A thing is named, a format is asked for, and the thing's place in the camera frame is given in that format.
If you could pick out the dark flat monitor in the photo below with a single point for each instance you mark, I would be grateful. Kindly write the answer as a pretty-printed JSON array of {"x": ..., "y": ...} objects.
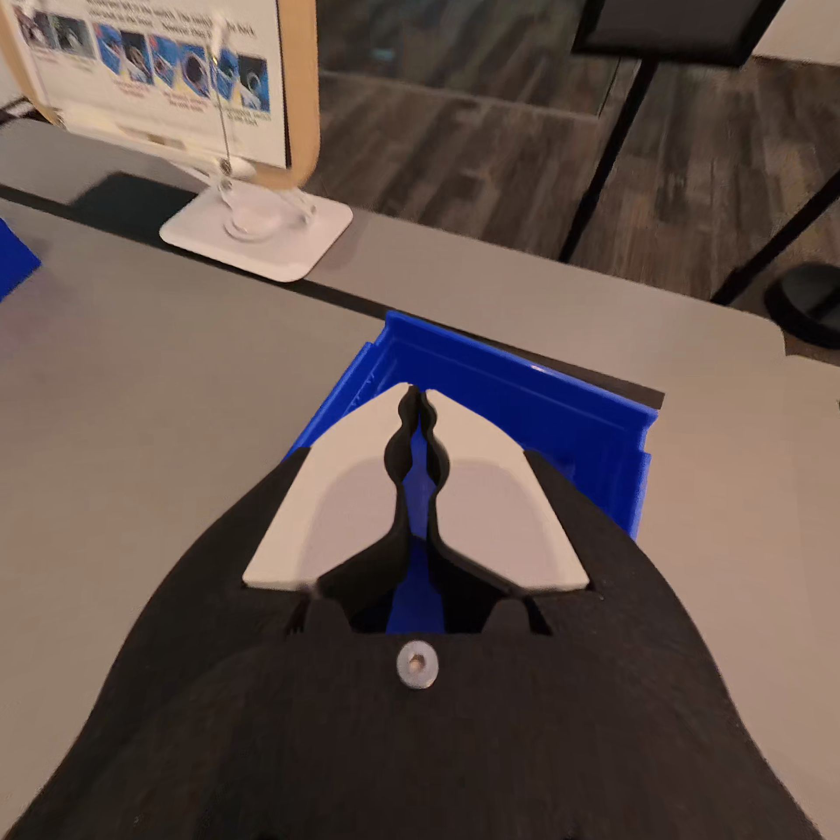
[{"x": 670, "y": 26}]

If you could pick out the dark rectangular table panel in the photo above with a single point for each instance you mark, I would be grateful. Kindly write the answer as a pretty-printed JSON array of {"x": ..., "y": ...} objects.
[{"x": 131, "y": 204}]

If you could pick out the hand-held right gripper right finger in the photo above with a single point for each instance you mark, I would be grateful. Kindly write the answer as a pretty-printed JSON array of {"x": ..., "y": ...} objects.
[{"x": 505, "y": 512}]

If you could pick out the blue plastic bin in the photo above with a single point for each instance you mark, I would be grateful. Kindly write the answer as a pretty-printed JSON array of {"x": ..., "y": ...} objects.
[
  {"x": 551, "y": 407},
  {"x": 13, "y": 263}
]

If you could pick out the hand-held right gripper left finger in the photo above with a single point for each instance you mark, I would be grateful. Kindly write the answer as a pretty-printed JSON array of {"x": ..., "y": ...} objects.
[{"x": 328, "y": 512}]

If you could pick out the white stand base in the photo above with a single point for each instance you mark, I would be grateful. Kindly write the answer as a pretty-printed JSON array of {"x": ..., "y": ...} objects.
[{"x": 302, "y": 243}]

